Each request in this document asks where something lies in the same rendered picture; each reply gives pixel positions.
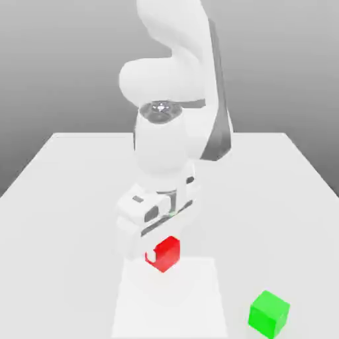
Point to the small red cube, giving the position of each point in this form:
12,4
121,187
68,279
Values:
168,254

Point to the small green cube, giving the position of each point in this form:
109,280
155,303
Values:
267,315

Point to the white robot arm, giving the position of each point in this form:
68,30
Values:
161,79

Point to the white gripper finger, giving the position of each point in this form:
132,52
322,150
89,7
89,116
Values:
152,253

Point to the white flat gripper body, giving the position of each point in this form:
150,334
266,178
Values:
164,229

